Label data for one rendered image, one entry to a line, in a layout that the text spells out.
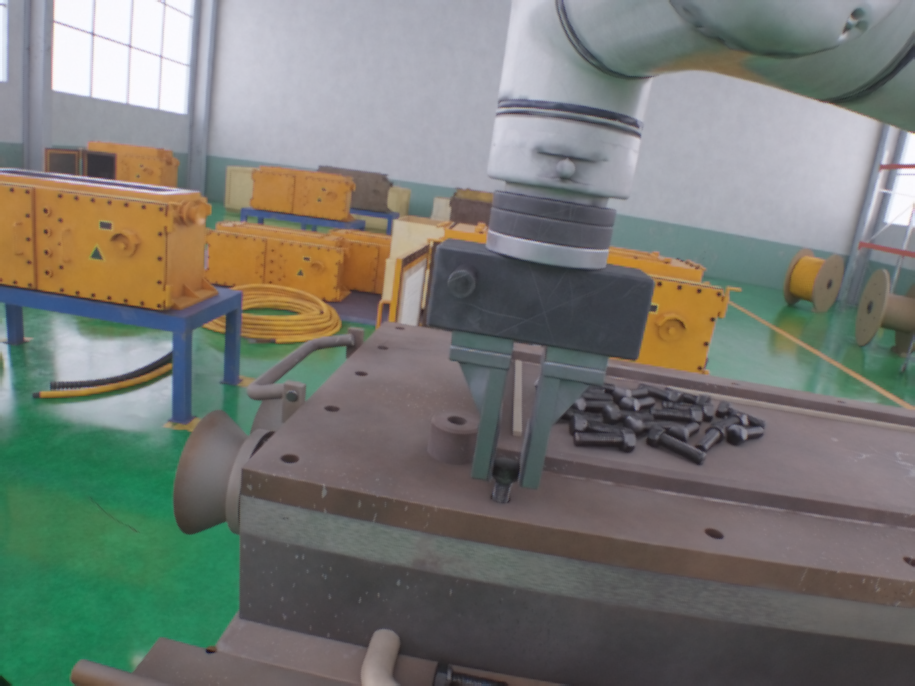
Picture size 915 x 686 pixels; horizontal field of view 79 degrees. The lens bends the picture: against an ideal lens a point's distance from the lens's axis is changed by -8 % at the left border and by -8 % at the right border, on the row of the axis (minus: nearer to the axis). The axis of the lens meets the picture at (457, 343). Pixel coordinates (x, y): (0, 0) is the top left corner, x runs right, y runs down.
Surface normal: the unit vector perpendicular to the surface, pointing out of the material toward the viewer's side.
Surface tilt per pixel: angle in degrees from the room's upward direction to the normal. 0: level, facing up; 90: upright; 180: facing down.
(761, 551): 0
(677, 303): 90
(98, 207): 90
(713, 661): 90
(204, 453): 50
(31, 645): 0
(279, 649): 0
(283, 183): 90
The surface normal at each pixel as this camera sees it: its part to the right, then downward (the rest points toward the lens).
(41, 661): 0.14, -0.95
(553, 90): -0.41, 0.22
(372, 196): -0.09, 0.26
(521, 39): -0.83, 0.06
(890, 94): 0.00, 0.97
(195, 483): 0.47, 0.04
